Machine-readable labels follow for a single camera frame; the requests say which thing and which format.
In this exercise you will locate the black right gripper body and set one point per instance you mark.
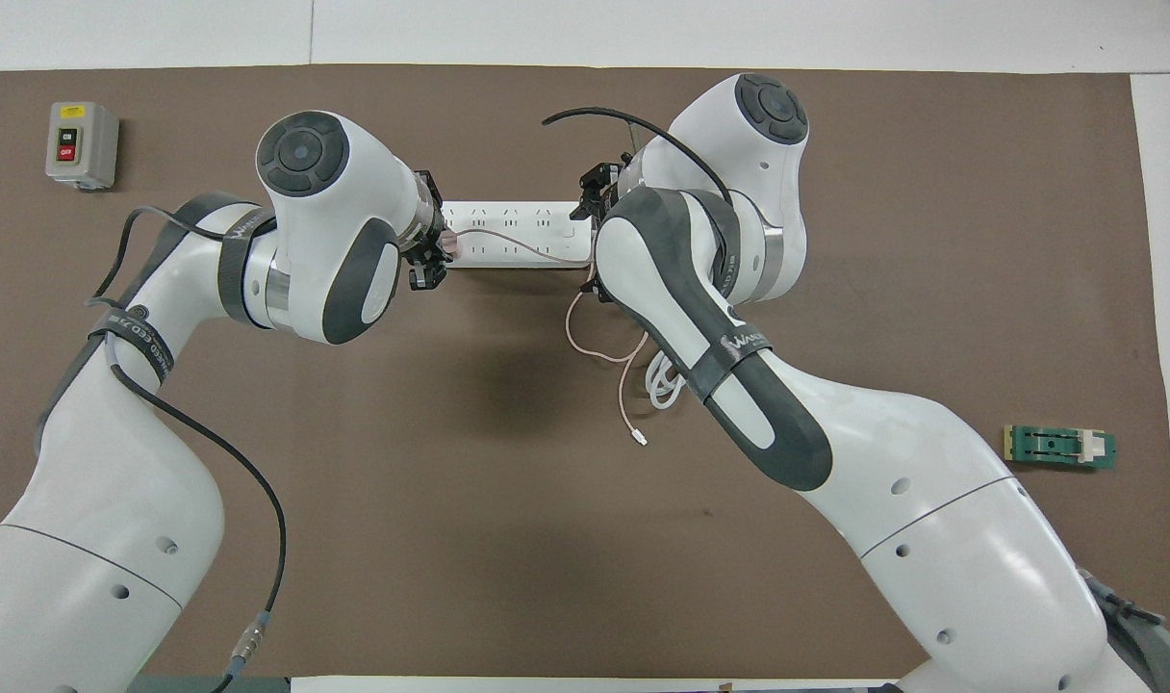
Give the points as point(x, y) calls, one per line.
point(604, 188)

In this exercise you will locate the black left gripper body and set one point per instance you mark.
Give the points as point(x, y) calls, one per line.
point(429, 197)

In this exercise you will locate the pink charger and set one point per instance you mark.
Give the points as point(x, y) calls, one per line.
point(450, 248)

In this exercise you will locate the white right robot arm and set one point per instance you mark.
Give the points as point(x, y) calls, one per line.
point(931, 500)

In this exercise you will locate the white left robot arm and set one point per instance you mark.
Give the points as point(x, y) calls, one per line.
point(94, 481)

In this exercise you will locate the white power strip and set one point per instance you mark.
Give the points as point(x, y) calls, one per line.
point(518, 217)

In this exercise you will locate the brown table mat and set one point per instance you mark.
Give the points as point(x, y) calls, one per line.
point(508, 539)

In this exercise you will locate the grey on-off switch box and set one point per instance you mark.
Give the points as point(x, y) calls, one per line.
point(89, 144)

